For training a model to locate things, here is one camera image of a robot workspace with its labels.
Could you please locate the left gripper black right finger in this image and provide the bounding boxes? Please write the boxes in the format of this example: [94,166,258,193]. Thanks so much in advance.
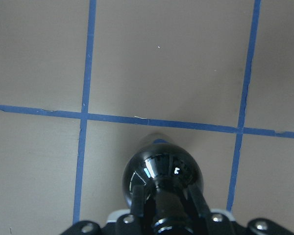
[188,185,210,217]

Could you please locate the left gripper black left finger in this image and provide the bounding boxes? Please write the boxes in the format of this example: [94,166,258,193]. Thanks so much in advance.
[130,185,145,217]

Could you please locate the dark wine bottle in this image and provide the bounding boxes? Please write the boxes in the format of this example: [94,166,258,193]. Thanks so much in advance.
[122,133,204,235]

